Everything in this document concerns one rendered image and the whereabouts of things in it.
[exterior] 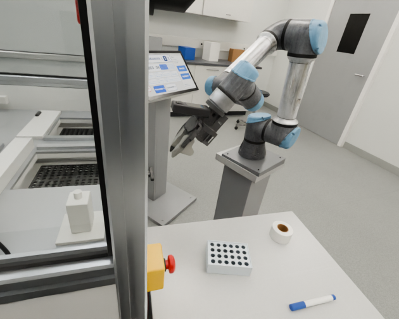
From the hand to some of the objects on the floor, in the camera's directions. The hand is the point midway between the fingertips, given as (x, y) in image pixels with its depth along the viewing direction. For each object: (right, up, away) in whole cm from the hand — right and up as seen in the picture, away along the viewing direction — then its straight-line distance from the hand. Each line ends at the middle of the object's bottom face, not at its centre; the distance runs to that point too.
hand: (171, 150), depth 75 cm
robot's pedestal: (+29, -68, +91) cm, 117 cm away
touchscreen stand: (-27, -39, +128) cm, 136 cm away
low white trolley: (+18, -106, +21) cm, 110 cm away
